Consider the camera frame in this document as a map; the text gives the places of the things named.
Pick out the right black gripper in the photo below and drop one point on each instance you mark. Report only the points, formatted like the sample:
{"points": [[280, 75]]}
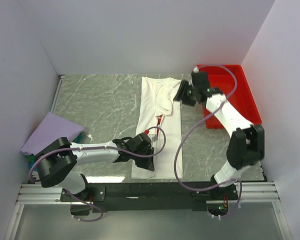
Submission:
{"points": [[184, 86]]}

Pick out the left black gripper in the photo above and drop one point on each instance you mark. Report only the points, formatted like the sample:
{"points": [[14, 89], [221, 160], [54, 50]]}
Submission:
{"points": [[148, 164]]}

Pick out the white t-shirt red print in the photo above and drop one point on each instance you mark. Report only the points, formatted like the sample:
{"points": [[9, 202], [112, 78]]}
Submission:
{"points": [[157, 108]]}

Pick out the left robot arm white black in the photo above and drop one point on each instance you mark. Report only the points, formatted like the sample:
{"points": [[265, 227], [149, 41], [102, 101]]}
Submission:
{"points": [[55, 163]]}

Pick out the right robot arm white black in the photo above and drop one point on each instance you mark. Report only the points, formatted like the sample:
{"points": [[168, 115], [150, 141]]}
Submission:
{"points": [[247, 141]]}

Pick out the red plastic bin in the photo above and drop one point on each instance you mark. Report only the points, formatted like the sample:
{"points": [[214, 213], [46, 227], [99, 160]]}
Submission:
{"points": [[242, 99]]}

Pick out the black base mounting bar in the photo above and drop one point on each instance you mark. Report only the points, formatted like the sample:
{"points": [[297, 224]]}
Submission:
{"points": [[137, 196]]}

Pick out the folded lavender t-shirt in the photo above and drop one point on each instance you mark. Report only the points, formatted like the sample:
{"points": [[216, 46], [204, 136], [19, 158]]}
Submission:
{"points": [[50, 129]]}

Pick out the folded green t-shirt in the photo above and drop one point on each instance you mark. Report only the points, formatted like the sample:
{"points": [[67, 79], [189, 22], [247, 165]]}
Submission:
{"points": [[31, 157]]}

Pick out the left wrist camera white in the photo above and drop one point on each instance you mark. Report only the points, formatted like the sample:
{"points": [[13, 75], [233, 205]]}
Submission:
{"points": [[153, 137]]}

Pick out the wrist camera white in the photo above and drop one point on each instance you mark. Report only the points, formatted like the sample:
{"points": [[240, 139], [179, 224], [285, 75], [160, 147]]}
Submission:
{"points": [[196, 70], [153, 137]]}

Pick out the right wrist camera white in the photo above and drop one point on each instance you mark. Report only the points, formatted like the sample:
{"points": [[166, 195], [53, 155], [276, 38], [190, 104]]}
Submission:
{"points": [[196, 70]]}

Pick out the aluminium rail frame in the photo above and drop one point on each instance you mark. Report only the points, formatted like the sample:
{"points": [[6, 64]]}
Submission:
{"points": [[248, 192]]}

